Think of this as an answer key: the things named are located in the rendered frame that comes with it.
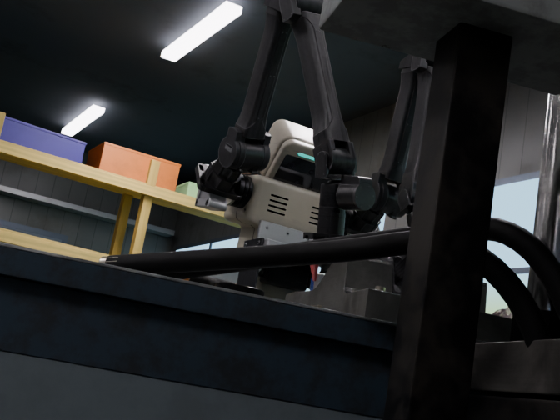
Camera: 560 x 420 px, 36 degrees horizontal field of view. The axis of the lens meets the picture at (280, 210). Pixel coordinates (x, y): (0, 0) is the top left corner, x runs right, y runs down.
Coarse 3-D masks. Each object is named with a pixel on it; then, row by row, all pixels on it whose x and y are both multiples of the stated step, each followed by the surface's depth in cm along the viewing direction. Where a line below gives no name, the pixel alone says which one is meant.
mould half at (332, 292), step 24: (336, 264) 149; (360, 264) 144; (384, 264) 145; (336, 288) 146; (360, 288) 143; (360, 312) 132; (384, 312) 131; (480, 312) 135; (480, 336) 134; (504, 336) 135
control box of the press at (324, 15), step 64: (384, 0) 85; (448, 0) 83; (512, 0) 83; (448, 64) 88; (512, 64) 95; (448, 128) 85; (448, 192) 83; (448, 256) 82; (448, 320) 81; (448, 384) 80
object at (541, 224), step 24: (552, 96) 113; (552, 120) 111; (552, 144) 110; (552, 168) 109; (552, 192) 108; (552, 216) 108; (552, 240) 107; (528, 288) 108; (552, 312) 103; (552, 336) 102
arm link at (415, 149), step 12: (420, 60) 219; (420, 72) 221; (420, 84) 221; (420, 96) 220; (420, 108) 219; (420, 120) 217; (420, 132) 216; (420, 144) 215; (408, 156) 218; (420, 156) 214; (408, 168) 216; (408, 180) 214
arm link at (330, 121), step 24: (288, 0) 188; (312, 24) 188; (312, 48) 186; (312, 72) 185; (312, 96) 184; (336, 96) 184; (312, 120) 184; (336, 120) 181; (336, 144) 182; (336, 168) 178
